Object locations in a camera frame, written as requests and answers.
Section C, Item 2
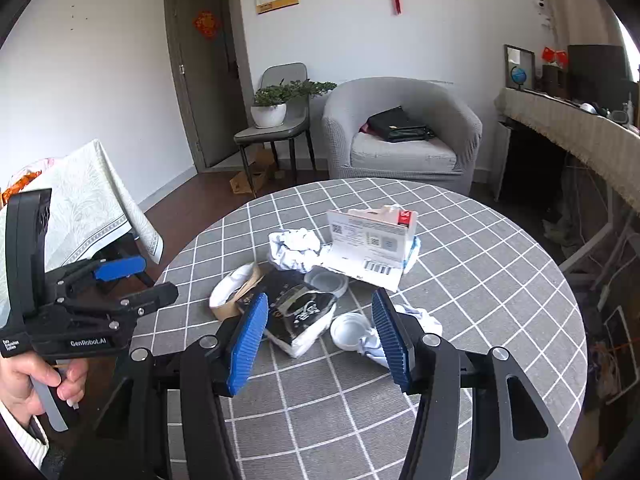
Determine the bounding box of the black monitor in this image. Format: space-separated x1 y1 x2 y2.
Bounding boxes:
566 44 632 106

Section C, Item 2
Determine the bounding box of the framed mirror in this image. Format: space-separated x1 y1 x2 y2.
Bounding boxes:
502 44 536 92

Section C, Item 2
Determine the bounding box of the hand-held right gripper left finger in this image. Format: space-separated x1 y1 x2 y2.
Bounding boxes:
60 292 269 480

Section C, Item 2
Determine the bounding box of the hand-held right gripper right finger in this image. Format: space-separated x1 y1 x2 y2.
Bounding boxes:
371 287 601 480

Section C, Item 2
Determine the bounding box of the person's left hand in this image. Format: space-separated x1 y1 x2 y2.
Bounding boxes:
0 352 91 418

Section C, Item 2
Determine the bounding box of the grey dining chair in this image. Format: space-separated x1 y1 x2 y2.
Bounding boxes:
234 62 317 198

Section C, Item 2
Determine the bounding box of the white blue plastic wrapper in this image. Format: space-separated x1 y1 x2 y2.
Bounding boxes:
400 235 422 274

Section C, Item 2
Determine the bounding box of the white patterned tablecloth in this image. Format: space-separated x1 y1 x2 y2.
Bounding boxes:
0 139 165 321

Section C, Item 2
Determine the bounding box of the grey door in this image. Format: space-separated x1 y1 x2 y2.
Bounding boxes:
164 0 248 173

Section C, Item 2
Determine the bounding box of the beige lace desk cloth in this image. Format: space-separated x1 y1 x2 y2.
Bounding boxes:
495 87 640 241

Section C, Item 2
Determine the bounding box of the black handbag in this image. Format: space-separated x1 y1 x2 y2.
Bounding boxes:
366 106 436 142

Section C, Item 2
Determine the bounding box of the white desk frame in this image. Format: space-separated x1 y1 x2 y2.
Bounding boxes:
560 195 632 275

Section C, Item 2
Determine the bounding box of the black printed packet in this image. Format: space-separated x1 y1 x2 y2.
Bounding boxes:
235 270 337 358

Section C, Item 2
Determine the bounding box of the large crumpled white tissue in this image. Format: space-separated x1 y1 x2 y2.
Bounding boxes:
267 227 333 273

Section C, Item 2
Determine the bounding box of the red door decoration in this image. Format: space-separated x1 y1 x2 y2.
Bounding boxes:
192 9 220 41

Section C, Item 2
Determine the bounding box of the grey armchair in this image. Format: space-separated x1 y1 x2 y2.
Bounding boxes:
321 77 483 196

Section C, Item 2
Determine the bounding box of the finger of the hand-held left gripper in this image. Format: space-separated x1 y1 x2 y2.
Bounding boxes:
52 282 180 322
47 255 147 288

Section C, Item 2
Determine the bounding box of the white small cup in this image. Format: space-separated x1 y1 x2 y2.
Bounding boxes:
330 312 374 352

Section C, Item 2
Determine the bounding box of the white cardboard box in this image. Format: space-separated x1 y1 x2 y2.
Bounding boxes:
320 208 421 293

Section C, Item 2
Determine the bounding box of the grey checked tablecloth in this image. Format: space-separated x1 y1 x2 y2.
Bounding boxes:
127 178 588 480

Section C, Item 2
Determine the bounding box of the person's left forearm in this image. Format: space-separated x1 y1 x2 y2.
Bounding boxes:
0 402 51 473

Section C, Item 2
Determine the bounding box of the flat brown cardboard box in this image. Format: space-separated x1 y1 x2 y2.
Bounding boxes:
229 146 278 196

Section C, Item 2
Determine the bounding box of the potted plant in white pot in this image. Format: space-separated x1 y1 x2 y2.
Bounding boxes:
250 80 338 129

